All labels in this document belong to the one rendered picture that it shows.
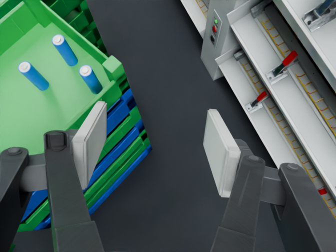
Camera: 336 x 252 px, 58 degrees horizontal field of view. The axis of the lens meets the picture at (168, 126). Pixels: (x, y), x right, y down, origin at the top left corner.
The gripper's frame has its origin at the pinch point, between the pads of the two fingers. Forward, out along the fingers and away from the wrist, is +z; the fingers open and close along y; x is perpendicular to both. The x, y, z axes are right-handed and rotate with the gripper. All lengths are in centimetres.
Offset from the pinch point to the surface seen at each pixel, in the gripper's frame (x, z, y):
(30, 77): -2.6, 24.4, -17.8
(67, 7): 6, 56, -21
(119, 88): -3.6, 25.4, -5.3
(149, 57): -8, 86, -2
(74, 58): -0.4, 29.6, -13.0
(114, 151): -21.0, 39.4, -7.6
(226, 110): -21, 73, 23
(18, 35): 1.9, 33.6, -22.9
